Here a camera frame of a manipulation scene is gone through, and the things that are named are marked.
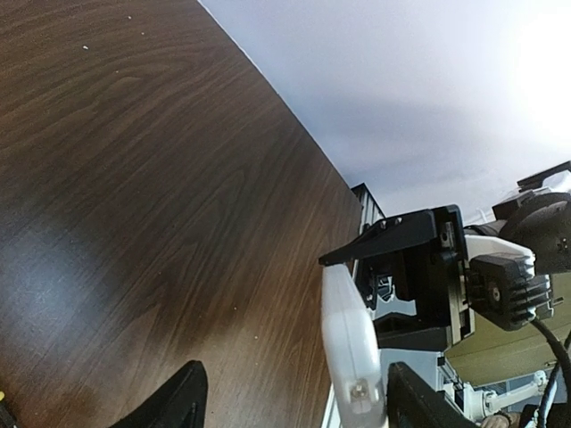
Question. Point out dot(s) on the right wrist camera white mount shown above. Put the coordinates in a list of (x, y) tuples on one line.
[(502, 285)]

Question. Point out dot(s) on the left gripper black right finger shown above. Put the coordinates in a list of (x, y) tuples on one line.
[(411, 402)]

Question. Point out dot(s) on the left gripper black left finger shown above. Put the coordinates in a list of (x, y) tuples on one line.
[(181, 402)]

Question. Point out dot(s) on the right aluminium corner post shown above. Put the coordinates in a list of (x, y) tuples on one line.
[(370, 209)]

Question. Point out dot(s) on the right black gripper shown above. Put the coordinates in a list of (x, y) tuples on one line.
[(423, 255)]

